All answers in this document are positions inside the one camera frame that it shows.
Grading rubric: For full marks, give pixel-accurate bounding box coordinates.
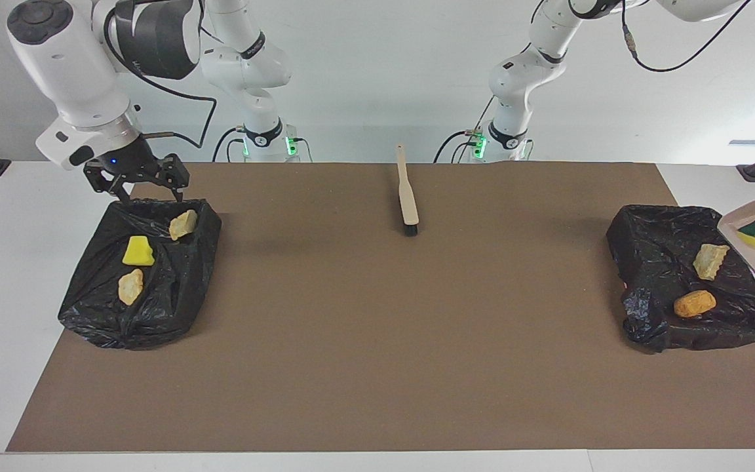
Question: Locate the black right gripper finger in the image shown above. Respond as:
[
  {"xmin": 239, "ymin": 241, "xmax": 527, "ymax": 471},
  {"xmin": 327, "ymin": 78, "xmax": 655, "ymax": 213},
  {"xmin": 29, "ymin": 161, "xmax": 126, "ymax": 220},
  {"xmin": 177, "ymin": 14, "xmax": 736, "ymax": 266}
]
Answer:
[
  {"xmin": 158, "ymin": 155, "xmax": 191, "ymax": 203},
  {"xmin": 84, "ymin": 165, "xmax": 132, "ymax": 205}
]

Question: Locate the orange striped sponge chunk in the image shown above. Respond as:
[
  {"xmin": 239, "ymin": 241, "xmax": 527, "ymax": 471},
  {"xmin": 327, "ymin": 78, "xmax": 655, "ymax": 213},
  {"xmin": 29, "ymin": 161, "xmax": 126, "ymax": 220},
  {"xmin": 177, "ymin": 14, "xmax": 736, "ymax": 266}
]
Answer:
[{"xmin": 168, "ymin": 209, "xmax": 199, "ymax": 241}]

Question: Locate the plain yellow sponge piece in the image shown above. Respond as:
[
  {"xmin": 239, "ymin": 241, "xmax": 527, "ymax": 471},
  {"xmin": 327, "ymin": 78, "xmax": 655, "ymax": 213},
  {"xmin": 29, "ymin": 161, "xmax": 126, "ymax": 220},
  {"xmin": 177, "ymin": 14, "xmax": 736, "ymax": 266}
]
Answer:
[{"xmin": 122, "ymin": 236, "xmax": 155, "ymax": 267}]

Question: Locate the pale yellow bumpy sponge chunk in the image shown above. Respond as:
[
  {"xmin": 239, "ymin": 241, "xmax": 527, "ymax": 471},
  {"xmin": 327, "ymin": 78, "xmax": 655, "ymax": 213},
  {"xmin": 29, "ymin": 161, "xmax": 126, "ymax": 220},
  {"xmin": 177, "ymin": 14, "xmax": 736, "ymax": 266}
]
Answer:
[{"xmin": 118, "ymin": 269, "xmax": 145, "ymax": 307}]

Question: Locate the beige hand brush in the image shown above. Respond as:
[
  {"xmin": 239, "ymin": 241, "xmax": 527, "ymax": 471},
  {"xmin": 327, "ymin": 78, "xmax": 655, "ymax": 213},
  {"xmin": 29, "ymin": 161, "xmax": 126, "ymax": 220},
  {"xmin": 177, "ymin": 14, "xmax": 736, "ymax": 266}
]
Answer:
[{"xmin": 396, "ymin": 145, "xmax": 420, "ymax": 237}]

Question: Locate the orange brown oval sponge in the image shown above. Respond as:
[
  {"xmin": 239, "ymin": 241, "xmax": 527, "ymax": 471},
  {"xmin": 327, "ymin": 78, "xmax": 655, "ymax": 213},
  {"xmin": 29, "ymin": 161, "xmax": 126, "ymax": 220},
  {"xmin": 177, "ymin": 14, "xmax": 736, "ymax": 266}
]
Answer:
[{"xmin": 673, "ymin": 290, "xmax": 718, "ymax": 319}]

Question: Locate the pale beige sponge chunk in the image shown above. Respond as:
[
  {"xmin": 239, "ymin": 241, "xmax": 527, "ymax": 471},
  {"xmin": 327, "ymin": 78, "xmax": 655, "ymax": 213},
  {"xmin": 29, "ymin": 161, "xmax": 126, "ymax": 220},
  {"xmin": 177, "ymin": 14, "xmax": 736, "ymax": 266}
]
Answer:
[{"xmin": 693, "ymin": 244, "xmax": 731, "ymax": 281}]

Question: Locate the black bag lined bin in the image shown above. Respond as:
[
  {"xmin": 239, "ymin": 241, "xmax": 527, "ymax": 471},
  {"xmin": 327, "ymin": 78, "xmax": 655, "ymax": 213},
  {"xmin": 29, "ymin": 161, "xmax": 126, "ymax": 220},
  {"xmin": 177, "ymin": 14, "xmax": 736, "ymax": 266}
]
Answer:
[
  {"xmin": 58, "ymin": 199, "xmax": 223, "ymax": 350},
  {"xmin": 606, "ymin": 205, "xmax": 755, "ymax": 353}
]

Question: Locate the brown table mat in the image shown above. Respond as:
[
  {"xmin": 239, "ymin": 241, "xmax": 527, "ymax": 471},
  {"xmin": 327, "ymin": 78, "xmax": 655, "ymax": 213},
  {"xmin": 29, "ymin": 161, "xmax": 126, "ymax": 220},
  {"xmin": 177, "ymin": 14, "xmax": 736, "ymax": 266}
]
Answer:
[{"xmin": 5, "ymin": 162, "xmax": 755, "ymax": 453}]

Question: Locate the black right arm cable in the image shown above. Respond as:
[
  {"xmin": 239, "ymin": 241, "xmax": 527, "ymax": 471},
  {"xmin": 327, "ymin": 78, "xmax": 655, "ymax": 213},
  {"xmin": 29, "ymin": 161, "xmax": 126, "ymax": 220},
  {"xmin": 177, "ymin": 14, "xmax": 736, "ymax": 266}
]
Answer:
[{"xmin": 102, "ymin": 0, "xmax": 218, "ymax": 150}]

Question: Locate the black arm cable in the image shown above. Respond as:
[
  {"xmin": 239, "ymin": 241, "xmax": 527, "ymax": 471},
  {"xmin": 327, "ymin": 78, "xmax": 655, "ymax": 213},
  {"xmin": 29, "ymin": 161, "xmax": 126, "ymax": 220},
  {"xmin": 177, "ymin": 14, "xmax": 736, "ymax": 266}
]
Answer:
[
  {"xmin": 102, "ymin": 0, "xmax": 218, "ymax": 150},
  {"xmin": 528, "ymin": 0, "xmax": 755, "ymax": 73}
]

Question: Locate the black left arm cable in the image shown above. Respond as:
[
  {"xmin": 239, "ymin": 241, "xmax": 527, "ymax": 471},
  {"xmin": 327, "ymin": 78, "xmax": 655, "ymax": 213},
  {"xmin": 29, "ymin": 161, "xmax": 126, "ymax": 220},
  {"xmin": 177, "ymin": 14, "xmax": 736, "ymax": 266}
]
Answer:
[{"xmin": 528, "ymin": 0, "xmax": 755, "ymax": 73}]

